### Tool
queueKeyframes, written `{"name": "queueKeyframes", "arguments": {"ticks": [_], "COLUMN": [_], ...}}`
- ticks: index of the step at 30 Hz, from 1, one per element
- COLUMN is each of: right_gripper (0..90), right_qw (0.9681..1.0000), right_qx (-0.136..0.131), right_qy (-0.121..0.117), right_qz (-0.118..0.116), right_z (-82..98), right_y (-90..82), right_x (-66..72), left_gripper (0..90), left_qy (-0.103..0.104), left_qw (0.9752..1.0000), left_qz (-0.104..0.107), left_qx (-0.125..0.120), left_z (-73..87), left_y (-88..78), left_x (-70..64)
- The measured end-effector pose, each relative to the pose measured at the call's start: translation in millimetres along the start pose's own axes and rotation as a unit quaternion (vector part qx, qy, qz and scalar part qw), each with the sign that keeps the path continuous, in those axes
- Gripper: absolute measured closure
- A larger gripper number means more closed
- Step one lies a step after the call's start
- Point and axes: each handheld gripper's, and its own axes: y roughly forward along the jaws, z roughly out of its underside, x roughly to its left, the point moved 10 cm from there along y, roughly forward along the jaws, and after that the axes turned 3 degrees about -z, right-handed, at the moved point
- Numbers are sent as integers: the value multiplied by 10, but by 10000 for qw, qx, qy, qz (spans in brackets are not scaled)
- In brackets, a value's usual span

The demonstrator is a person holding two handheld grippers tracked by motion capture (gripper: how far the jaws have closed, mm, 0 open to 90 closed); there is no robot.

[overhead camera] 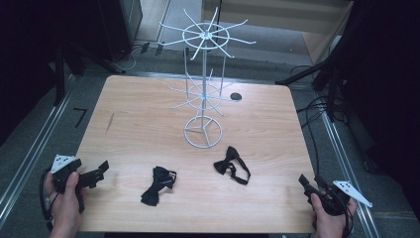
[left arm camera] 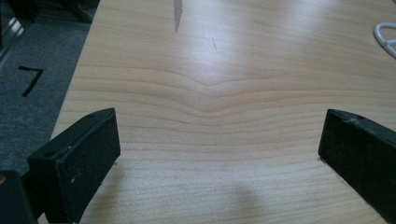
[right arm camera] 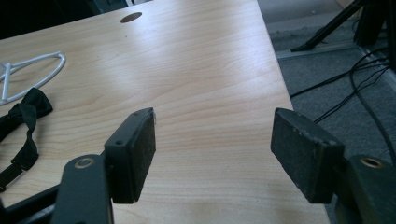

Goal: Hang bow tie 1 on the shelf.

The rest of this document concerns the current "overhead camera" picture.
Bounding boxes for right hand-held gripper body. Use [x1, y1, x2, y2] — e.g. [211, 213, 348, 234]
[316, 179, 373, 217]

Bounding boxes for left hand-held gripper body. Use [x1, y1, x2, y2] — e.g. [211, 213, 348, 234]
[50, 154, 86, 213]

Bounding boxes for person's right hand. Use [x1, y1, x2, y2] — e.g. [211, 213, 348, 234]
[311, 193, 358, 238]

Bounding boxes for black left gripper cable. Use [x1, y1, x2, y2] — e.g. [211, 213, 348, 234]
[39, 168, 55, 233]

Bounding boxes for black floor cables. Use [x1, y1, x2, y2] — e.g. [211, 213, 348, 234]
[289, 63, 335, 168]

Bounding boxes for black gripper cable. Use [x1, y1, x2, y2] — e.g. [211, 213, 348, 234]
[39, 168, 55, 233]
[342, 201, 355, 238]

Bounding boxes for metal floor rail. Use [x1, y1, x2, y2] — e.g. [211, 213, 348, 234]
[320, 111, 381, 238]
[0, 74, 76, 220]

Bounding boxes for person's left hand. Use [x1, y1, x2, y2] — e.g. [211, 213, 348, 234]
[44, 171, 88, 230]

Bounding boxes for white floor cable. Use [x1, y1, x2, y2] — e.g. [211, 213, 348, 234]
[116, 45, 144, 72]

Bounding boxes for light wooden furniture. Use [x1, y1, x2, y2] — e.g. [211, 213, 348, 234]
[201, 0, 355, 66]

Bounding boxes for dark cabinet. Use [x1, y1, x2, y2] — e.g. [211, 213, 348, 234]
[97, 0, 145, 62]

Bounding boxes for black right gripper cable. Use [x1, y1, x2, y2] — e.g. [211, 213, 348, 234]
[342, 201, 355, 238]

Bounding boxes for black metal stand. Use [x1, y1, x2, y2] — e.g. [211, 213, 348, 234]
[52, 39, 127, 107]
[274, 31, 355, 124]

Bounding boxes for white wire display rack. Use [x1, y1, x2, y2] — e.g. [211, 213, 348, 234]
[157, 7, 258, 150]

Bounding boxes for black bow tie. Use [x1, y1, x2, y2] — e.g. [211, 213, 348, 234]
[213, 146, 252, 185]
[140, 166, 177, 207]

